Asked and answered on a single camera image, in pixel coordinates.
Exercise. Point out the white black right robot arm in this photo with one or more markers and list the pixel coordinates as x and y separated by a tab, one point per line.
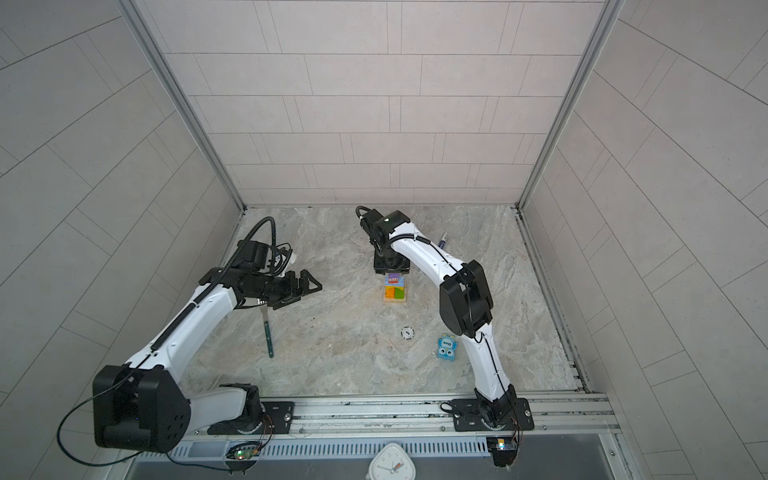
465	307

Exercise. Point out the aluminium corner post right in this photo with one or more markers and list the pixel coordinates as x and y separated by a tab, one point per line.
605	21

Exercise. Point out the blue robot toy figure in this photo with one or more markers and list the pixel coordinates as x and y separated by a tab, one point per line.
446	348

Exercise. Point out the left circuit board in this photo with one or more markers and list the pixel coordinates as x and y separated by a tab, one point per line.
244	452

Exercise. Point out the circuit board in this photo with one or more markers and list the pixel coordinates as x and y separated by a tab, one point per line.
503	450
244	452

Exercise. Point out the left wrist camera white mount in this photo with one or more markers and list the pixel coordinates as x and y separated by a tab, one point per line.
284	258

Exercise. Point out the aluminium corner post left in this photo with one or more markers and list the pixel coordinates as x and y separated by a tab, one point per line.
170	84

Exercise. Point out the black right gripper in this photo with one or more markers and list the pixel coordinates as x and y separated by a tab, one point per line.
378	265

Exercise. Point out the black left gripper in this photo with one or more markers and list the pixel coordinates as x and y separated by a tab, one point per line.
303	283

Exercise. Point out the green handled fork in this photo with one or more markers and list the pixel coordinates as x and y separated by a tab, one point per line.
267	331

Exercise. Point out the white kitchen timer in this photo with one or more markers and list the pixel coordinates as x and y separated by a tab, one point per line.
391	463

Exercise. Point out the right circuit board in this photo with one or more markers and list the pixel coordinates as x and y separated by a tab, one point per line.
503	450

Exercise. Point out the small round black white disc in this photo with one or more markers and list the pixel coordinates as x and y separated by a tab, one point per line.
407	333

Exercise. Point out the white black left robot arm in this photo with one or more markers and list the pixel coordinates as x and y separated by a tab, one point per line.
139	404

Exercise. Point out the aluminium corner post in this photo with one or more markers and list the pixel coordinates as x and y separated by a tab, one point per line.
605	21
170	84

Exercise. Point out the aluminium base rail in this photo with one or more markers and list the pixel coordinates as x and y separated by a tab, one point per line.
432	415

